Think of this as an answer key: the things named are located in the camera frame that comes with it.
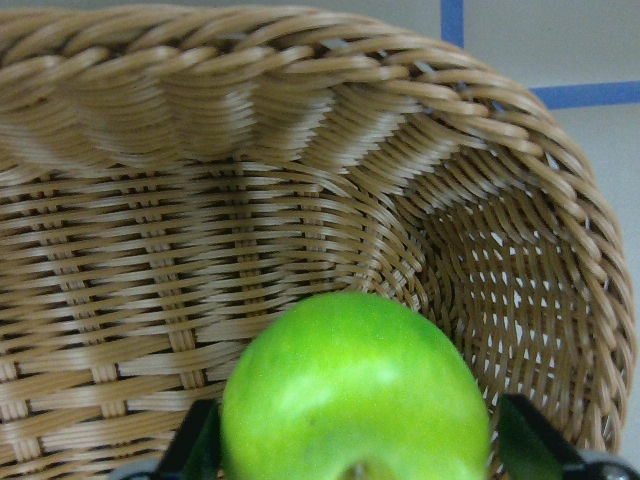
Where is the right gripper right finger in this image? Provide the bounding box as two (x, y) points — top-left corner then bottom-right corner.
(497, 394), (588, 480)

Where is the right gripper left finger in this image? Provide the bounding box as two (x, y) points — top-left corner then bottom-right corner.
(154, 399), (221, 480)

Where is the green apple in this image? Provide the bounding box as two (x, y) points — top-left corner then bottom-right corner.
(221, 292), (491, 479)

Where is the brown wicker basket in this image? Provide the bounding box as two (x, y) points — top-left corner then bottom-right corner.
(1, 5), (637, 479)

